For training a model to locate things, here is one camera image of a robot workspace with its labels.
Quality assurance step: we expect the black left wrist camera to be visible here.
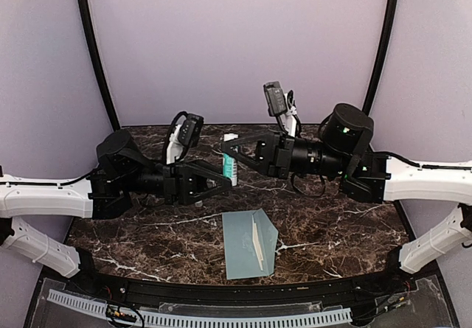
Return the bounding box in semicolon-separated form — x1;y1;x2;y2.
178;114;204;148

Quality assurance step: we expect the white green glue stick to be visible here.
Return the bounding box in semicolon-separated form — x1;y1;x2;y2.
223;133;238;186

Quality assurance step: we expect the black front table rail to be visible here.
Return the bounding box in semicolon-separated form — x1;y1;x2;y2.
66;272;409;307

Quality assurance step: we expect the white slotted cable duct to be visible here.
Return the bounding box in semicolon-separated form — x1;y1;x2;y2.
46;289;353;327

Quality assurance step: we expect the light blue paper envelope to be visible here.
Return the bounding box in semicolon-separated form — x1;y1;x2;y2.
222;209;279;280

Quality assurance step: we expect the black corner frame post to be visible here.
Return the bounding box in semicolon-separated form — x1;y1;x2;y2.
362;0;398;115
77;0;121;131

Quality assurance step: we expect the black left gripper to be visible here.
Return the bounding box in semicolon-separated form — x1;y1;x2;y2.
122;158;238;206

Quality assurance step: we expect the black right corner frame post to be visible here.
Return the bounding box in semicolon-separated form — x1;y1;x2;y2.
362;0;398;115

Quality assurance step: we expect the black left corner frame post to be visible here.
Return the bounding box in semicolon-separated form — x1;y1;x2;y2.
77;0;121;131

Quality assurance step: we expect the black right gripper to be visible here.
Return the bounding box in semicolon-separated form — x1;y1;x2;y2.
221;127;349;179

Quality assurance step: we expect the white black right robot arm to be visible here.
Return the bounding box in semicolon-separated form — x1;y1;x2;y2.
221;103;471;294

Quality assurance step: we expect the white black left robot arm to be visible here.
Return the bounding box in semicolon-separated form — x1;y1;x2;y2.
1;130;232;296

